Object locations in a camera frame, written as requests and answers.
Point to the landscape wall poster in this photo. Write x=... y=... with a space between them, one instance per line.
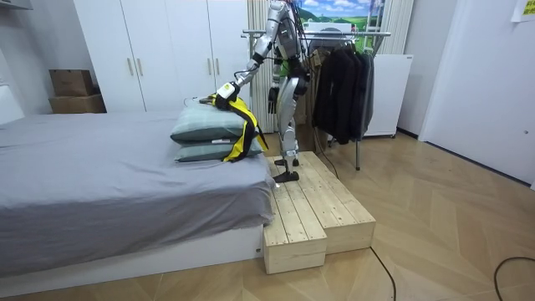
x=334 y=12

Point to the white wardrobe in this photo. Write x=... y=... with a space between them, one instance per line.
x=167 y=50

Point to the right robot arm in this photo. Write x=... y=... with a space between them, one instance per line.
x=276 y=75

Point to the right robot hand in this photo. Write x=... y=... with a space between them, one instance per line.
x=273 y=100

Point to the white washing machine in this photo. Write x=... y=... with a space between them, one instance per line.
x=330 y=27

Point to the grey-green pillow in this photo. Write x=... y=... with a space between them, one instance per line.
x=205 y=123
x=205 y=151

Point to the metal clothes rack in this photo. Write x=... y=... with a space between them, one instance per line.
x=357 y=150

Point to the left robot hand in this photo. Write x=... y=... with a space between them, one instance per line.
x=227 y=91

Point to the tan coat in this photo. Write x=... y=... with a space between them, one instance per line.
x=316 y=75

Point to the yellow black sports shirt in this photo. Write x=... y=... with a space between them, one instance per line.
x=246 y=125

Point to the wooden slat platform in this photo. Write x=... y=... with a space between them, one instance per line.
x=334 y=200
x=292 y=226

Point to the robot body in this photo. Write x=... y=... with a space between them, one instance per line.
x=288 y=37

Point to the robot legs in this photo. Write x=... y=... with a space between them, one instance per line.
x=288 y=100

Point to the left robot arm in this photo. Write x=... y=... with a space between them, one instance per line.
x=262 y=44

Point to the black jacket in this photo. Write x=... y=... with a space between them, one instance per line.
x=338 y=96

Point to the white door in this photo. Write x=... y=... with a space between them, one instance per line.
x=480 y=83

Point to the brown cardboard box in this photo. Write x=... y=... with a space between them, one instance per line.
x=71 y=83
x=77 y=104

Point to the white vertical blind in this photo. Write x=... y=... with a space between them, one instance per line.
x=261 y=104

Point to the yellow wall notice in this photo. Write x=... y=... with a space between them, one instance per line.
x=524 y=9

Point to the grey coat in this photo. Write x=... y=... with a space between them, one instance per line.
x=368 y=96

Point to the white panel cabinet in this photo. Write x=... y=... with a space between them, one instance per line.
x=390 y=96

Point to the grey bed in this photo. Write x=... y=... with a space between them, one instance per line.
x=104 y=188

